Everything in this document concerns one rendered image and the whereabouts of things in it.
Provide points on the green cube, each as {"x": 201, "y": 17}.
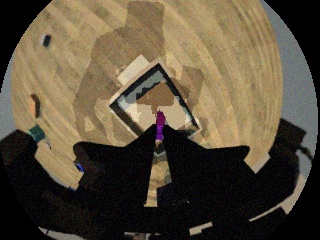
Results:
{"x": 37, "y": 133}

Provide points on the orange flat block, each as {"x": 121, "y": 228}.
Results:
{"x": 34, "y": 106}

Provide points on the violet fuse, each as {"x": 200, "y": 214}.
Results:
{"x": 160, "y": 125}

